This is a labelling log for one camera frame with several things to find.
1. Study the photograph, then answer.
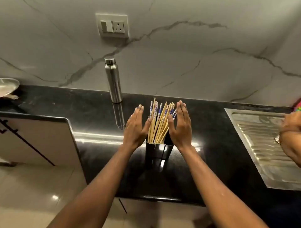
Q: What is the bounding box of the person's left hand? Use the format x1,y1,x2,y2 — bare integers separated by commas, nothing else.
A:
122,104,152,151

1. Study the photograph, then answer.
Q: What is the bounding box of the person's right hand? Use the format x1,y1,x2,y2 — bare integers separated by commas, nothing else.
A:
167,101,193,151

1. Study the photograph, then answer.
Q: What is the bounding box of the another person's forearm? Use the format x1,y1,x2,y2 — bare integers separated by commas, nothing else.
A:
275,131,301,168

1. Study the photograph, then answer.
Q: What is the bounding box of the person's right forearm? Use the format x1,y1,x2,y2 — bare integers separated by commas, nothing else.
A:
178,146,269,228

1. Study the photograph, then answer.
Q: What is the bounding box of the person's left forearm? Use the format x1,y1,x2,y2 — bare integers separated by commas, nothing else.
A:
47,145,139,228

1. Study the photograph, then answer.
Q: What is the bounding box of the bundle of wooden chopsticks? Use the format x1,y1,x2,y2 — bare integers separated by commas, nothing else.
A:
147,97,178,144

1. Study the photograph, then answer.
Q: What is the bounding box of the steel chopstick holder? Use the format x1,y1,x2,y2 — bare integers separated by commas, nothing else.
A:
145,137,174,163

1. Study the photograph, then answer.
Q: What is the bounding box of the steel water bottle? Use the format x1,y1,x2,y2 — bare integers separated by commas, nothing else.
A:
104,57,123,103

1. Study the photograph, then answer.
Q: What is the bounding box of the steel sink drainboard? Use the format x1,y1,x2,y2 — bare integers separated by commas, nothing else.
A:
224,108,301,191

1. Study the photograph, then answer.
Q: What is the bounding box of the white cabinet door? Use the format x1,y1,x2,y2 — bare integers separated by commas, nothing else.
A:
0,111,83,170

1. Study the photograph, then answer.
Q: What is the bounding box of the steel plate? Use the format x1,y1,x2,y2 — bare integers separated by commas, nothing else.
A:
0,78,21,98

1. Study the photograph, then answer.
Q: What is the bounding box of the white wall switch socket plate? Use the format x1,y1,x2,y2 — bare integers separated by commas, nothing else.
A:
95,13,129,39

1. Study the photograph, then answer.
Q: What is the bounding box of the black cabinet handle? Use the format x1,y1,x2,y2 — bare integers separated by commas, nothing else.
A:
0,118,56,167

